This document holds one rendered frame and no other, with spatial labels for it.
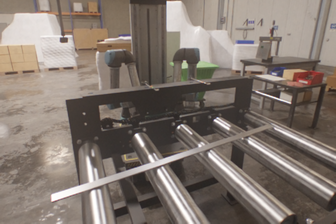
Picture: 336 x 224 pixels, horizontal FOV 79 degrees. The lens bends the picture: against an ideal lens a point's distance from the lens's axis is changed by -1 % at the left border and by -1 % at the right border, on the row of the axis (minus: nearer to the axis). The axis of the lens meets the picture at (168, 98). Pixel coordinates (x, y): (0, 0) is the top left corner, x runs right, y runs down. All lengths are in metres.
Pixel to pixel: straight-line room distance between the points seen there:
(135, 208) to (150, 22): 1.62
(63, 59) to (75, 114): 8.05
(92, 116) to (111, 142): 0.21
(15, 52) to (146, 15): 7.52
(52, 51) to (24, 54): 0.92
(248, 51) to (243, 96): 6.30
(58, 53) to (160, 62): 7.40
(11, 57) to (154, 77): 7.56
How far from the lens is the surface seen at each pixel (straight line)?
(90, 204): 0.88
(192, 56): 1.88
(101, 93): 1.23
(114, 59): 1.72
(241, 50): 7.97
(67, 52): 9.22
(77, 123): 1.27
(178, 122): 1.43
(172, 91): 1.33
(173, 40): 4.98
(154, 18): 2.11
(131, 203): 1.03
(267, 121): 1.59
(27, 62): 9.23
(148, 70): 2.13
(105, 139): 1.33
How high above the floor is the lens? 1.51
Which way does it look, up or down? 18 degrees down
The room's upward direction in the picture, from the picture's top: straight up
